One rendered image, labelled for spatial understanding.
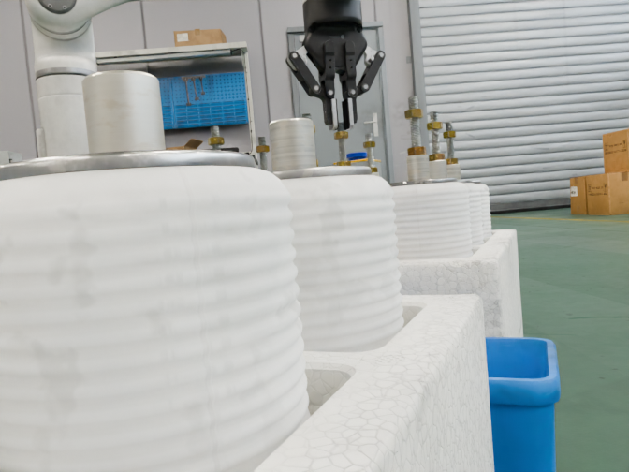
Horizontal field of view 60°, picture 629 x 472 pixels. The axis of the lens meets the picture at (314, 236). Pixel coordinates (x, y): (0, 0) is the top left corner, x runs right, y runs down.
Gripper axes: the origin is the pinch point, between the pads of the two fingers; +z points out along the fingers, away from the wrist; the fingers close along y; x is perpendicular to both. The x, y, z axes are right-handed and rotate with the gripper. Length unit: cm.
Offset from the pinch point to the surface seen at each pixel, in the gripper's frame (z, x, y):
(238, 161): 10, 53, 21
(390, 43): -153, -476, -224
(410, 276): 18.6, 22.7, 2.3
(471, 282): 19.2, 26.0, -1.9
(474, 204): 12.8, 11.6, -11.5
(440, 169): 8.4, 8.3, -9.3
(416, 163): 8.1, 17.5, -1.7
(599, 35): -146, -423, -441
